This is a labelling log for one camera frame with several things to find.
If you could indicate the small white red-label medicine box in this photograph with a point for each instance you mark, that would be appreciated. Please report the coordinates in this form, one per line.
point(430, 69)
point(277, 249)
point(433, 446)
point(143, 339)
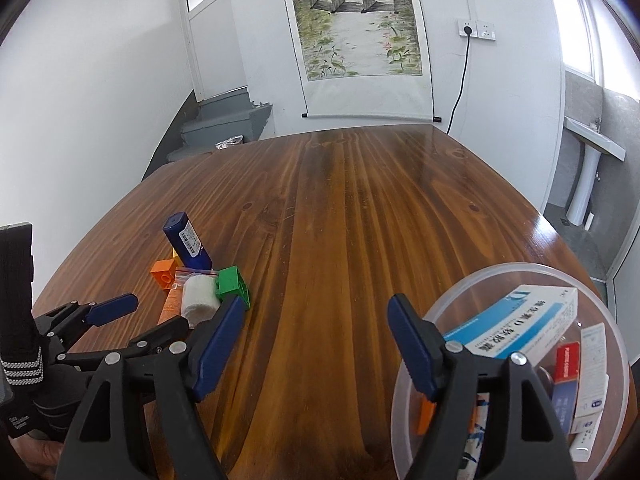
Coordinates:
point(567, 362)

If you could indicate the white door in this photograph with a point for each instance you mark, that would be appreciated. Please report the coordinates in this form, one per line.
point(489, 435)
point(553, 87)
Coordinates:
point(215, 50)

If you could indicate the blue snack packet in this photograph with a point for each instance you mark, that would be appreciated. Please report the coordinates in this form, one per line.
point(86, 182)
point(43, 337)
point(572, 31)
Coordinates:
point(477, 440)

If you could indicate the white wall socket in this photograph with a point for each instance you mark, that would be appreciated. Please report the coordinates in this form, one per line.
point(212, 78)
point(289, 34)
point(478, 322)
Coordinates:
point(477, 30)

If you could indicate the orange plastic piece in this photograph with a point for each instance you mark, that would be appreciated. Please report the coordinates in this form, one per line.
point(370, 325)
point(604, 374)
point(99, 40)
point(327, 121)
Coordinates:
point(426, 417)

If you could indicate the orange toy block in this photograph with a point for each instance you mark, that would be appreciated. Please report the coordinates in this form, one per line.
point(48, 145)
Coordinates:
point(162, 274)

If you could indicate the large white blue medicine box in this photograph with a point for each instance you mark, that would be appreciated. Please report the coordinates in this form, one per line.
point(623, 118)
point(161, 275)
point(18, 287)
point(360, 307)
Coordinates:
point(520, 320)

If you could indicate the silver foil bag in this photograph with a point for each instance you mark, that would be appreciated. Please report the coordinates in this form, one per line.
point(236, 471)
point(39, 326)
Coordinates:
point(230, 142)

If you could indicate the clear plastic bowl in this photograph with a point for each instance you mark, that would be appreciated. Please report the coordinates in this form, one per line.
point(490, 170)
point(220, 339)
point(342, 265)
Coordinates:
point(600, 310)

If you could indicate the white bandage roll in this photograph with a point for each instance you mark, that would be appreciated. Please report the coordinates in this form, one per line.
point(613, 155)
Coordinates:
point(197, 300)

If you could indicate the dark blue bottle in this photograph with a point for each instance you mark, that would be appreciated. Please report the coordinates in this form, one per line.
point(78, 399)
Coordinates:
point(187, 242)

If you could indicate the hanging scroll painting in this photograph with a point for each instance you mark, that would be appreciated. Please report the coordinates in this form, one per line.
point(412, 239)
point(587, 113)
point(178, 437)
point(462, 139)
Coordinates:
point(350, 35)

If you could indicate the white paper box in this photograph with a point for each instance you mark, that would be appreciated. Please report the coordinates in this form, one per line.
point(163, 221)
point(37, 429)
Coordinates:
point(594, 350)

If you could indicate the brown wooden desktop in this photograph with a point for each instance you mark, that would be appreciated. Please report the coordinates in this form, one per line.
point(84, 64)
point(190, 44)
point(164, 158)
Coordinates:
point(325, 235)

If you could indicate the grey stairs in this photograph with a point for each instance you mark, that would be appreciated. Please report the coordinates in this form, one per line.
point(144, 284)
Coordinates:
point(220, 125)

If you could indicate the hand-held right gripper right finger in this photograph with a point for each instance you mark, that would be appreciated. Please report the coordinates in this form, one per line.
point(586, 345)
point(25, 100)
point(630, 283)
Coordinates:
point(412, 345)

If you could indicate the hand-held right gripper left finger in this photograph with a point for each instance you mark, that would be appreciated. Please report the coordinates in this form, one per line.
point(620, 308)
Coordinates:
point(220, 340)

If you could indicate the yellow toy block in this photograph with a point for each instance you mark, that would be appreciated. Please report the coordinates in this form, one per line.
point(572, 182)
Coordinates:
point(176, 255)

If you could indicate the white slim box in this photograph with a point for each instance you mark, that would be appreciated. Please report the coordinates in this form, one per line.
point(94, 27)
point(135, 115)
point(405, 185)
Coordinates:
point(584, 442)

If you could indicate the white gauze roll in bag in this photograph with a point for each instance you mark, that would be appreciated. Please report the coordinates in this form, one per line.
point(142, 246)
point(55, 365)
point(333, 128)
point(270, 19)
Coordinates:
point(195, 272)

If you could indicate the person's left hand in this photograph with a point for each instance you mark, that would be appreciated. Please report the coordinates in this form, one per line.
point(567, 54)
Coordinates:
point(32, 457)

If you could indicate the white pedestal sink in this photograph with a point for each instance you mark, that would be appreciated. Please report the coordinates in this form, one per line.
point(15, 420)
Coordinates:
point(590, 160)

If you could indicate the window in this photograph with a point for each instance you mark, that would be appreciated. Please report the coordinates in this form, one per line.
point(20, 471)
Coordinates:
point(572, 25)

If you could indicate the green toy block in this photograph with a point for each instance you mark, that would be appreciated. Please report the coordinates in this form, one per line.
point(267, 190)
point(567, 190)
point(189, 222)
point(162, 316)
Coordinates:
point(230, 282)

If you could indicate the orange tube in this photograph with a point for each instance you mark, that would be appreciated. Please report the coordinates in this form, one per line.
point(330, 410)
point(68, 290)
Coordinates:
point(170, 310)

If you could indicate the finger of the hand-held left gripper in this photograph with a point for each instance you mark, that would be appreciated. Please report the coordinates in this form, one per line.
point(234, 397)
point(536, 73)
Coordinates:
point(160, 332)
point(110, 307)

